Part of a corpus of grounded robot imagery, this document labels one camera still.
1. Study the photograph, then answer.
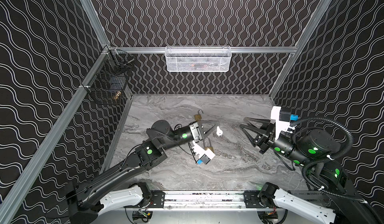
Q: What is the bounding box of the small brass padlock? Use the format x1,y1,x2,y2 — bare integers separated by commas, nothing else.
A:
194,109,204,121

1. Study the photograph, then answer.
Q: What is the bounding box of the long shackle brass padlock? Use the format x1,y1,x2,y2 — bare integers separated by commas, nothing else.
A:
203,137,214,152

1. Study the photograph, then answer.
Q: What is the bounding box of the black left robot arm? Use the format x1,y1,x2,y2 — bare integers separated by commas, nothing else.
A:
66,120,223,224

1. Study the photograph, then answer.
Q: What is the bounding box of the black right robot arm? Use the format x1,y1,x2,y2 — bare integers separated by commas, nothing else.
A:
240,109,383,224

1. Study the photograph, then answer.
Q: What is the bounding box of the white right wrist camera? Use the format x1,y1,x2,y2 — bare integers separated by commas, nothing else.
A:
271,106,299,140

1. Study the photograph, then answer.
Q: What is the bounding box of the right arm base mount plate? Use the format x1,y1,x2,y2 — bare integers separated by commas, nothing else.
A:
244,191,279,209

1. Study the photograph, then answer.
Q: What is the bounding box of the white mesh wall basket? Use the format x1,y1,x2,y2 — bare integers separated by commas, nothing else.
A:
165,46,232,72

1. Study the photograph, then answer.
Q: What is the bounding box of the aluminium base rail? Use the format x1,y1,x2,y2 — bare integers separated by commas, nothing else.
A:
85,190,326,211

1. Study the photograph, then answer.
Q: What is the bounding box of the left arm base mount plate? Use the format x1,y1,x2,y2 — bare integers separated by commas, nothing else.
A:
139,191,166,209

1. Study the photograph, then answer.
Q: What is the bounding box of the black wire wall basket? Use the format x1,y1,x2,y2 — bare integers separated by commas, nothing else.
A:
86,50,136,106

